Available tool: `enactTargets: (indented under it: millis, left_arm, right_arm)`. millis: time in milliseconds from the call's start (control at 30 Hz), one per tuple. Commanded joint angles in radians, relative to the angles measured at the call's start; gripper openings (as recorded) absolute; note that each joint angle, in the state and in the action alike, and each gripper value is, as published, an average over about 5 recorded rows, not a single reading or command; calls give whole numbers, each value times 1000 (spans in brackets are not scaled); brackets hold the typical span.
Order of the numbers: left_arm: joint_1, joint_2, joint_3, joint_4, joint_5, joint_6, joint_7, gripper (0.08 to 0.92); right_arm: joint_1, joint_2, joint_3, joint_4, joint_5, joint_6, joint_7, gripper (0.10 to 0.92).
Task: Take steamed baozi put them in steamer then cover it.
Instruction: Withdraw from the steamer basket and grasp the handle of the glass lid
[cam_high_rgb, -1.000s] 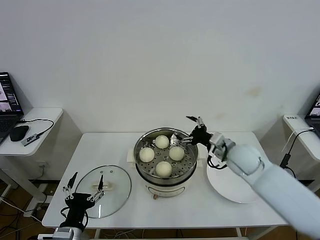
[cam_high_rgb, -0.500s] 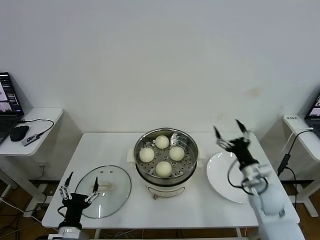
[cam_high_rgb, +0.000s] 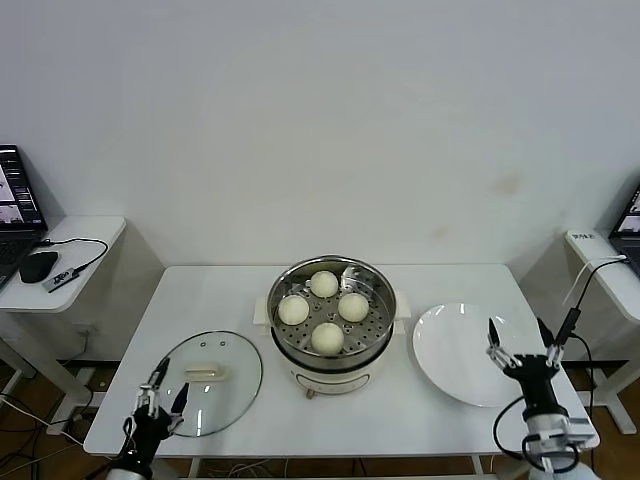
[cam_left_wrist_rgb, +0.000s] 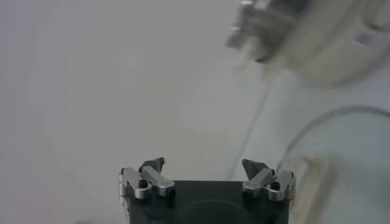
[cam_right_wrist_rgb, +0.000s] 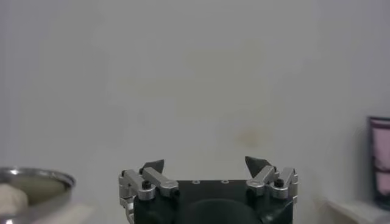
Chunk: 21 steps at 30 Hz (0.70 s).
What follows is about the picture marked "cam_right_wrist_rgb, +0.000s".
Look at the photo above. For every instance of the white side desk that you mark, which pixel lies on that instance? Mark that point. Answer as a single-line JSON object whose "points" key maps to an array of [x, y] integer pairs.
{"points": [[356, 211]]}

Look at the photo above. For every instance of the black open laptop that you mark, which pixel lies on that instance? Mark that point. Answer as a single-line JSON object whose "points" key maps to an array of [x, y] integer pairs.
{"points": [[381, 158]]}

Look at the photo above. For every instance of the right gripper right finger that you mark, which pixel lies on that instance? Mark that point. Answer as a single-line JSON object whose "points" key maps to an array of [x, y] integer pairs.
{"points": [[262, 179]]}

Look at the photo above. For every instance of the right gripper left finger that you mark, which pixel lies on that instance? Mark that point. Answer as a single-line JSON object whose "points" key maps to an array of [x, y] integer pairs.
{"points": [[158, 179]]}

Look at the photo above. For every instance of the white steamed baozi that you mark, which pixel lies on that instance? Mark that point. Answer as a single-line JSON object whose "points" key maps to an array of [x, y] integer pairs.
{"points": [[12, 199]]}

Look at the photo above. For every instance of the perforated steel steamer basket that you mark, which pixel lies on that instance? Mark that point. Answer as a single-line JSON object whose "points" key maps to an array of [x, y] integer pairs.
{"points": [[45, 188]]}

